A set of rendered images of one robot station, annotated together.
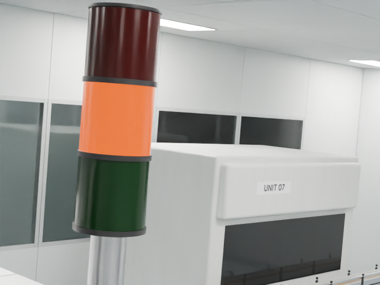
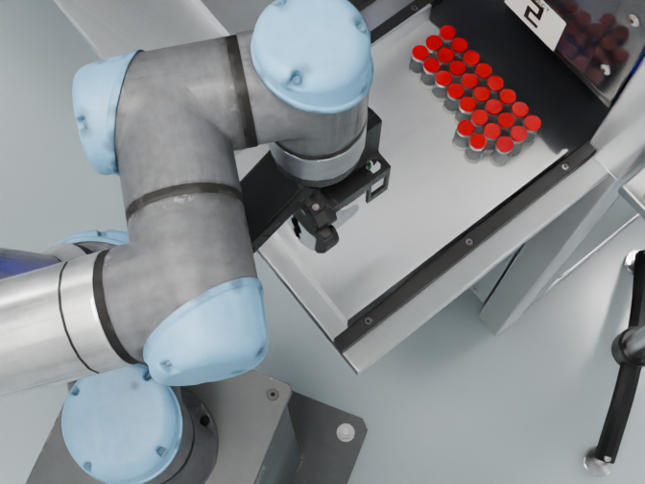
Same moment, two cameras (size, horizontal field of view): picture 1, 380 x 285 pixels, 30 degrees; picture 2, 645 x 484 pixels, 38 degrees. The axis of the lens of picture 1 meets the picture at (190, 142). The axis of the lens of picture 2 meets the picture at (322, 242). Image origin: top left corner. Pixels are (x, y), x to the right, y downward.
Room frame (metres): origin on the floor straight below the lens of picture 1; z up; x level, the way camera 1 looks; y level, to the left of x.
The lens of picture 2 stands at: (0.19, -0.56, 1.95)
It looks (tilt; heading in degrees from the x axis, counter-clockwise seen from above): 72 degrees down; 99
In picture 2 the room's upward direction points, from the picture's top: 1 degrees counter-clockwise
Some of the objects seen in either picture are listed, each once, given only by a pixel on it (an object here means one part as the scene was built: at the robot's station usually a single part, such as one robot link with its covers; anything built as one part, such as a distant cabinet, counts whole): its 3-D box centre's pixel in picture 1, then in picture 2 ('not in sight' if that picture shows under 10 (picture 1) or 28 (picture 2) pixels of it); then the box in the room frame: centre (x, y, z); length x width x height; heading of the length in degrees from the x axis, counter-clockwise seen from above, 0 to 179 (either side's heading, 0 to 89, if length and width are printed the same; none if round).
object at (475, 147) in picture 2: not in sight; (475, 148); (0.30, -0.08, 0.91); 0.02 x 0.02 x 0.05
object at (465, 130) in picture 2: not in sight; (463, 134); (0.29, -0.06, 0.91); 0.02 x 0.02 x 0.05
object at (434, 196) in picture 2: not in sight; (390, 158); (0.20, -0.10, 0.90); 0.34 x 0.26 x 0.04; 46
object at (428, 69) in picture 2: not in sight; (459, 106); (0.28, -0.02, 0.91); 0.18 x 0.02 x 0.05; 136
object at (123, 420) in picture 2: not in sight; (128, 421); (-0.04, -0.46, 0.96); 0.13 x 0.12 x 0.14; 110
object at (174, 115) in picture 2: not in sight; (169, 129); (0.05, -0.32, 1.39); 0.11 x 0.11 x 0.08; 20
